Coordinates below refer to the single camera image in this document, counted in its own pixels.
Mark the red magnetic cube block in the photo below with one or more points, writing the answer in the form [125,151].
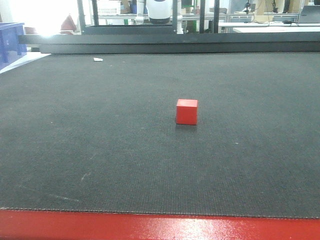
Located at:
[187,111]

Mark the dark grey fabric mat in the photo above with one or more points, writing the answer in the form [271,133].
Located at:
[81,135]

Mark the small white paper scrap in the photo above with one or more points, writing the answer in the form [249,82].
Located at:
[96,59]

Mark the white robot torso background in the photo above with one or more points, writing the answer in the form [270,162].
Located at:
[160,12]

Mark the blue plastic crate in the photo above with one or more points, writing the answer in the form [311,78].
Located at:
[10,48]

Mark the black metal frame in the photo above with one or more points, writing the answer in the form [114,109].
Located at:
[157,39]

